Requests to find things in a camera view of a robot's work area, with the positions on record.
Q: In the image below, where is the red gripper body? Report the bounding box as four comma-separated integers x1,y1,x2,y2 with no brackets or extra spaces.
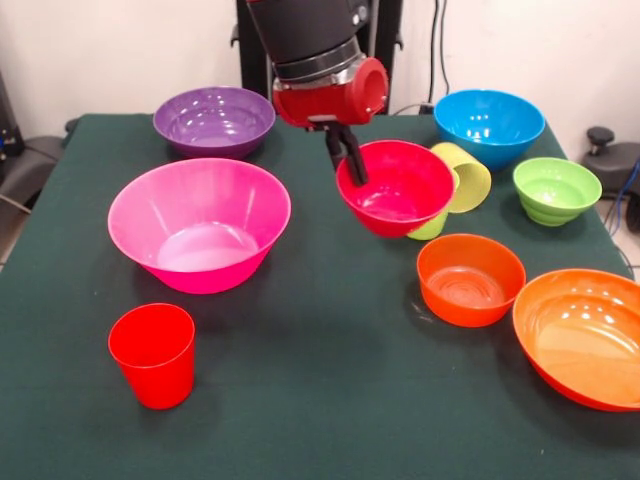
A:
272,57,390,129

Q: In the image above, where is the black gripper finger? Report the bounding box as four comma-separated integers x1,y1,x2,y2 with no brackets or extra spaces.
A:
323,128,351,174
339,124,370,187

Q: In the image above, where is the small crimson pink bowl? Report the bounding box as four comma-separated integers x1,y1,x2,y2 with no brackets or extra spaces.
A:
335,139,456,239

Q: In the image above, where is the yellow cup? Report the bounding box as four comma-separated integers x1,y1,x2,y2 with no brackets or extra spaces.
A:
430,141,493,215

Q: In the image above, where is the large magenta bowl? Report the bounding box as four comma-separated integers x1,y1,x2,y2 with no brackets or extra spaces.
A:
107,157,293,295

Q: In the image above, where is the small orange bowl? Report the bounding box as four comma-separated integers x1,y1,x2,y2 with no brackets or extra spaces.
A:
416,233,527,329

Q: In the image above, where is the black robot column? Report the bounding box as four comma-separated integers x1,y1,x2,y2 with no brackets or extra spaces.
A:
232,0,404,115

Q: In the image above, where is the lime green cup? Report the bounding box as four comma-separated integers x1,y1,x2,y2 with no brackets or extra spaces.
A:
406,168,461,242

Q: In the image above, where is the purple bowl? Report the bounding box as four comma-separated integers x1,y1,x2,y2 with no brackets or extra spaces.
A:
152,86,277,161

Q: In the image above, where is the blue bowl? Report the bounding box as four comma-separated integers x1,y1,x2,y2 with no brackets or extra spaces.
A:
432,88,547,172

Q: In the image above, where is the small green bowl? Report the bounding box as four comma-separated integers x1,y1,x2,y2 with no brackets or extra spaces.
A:
512,156,604,228

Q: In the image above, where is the dark green tablecloth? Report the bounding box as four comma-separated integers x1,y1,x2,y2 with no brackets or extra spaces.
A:
0,113,640,480

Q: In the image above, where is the red cup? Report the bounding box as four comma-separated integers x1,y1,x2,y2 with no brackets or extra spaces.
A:
107,302,196,411

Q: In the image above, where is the large orange bowl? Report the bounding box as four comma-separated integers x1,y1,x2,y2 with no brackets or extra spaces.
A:
512,268,640,414

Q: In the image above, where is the black equipment box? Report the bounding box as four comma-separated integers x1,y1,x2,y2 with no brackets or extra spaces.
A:
0,69,24,166

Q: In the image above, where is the black wall cable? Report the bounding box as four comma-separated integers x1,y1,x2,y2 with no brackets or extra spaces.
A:
428,0,451,109

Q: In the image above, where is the blue cable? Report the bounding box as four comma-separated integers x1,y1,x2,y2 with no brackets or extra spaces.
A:
604,159,640,236

